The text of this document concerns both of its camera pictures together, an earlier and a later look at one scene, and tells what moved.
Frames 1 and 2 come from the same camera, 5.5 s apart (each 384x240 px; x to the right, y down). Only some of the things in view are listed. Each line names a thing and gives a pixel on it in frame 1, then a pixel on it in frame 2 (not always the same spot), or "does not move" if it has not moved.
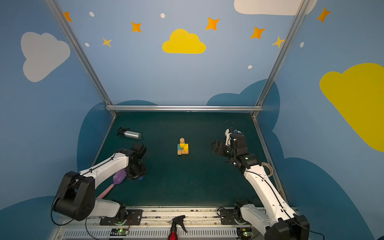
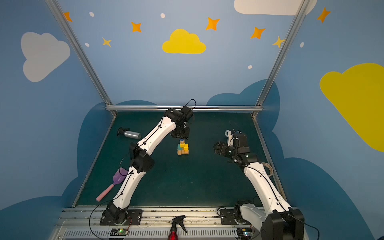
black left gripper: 135,169 → 182,132
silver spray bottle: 129,134 does not move
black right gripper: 224,148 does not move
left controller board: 119,231 does not move
